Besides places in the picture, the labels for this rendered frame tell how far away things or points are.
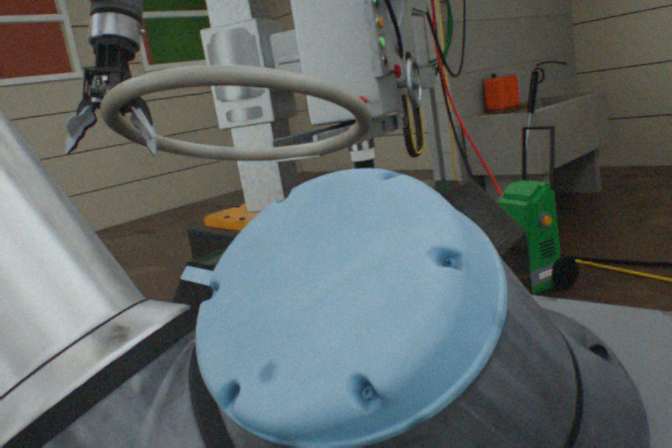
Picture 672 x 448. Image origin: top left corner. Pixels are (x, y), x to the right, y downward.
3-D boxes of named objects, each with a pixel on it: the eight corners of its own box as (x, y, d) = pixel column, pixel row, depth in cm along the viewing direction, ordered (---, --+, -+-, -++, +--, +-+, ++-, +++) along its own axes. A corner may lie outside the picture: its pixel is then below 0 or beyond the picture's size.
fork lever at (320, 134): (355, 134, 194) (353, 119, 193) (410, 126, 186) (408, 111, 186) (258, 164, 131) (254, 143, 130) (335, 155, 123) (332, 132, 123)
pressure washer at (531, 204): (532, 270, 340) (517, 126, 324) (581, 283, 309) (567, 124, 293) (487, 287, 325) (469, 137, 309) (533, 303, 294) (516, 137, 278)
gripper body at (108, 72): (80, 101, 96) (84, 34, 98) (94, 117, 105) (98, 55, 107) (127, 102, 97) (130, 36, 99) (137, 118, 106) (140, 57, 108)
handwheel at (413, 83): (396, 109, 183) (389, 61, 180) (427, 104, 179) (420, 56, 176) (383, 113, 169) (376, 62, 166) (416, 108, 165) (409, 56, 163)
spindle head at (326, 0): (352, 122, 196) (331, -12, 188) (414, 113, 188) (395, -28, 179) (311, 136, 163) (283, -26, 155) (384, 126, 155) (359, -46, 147)
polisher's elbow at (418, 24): (377, 74, 219) (369, 22, 215) (385, 74, 237) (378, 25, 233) (426, 66, 213) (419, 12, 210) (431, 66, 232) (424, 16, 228)
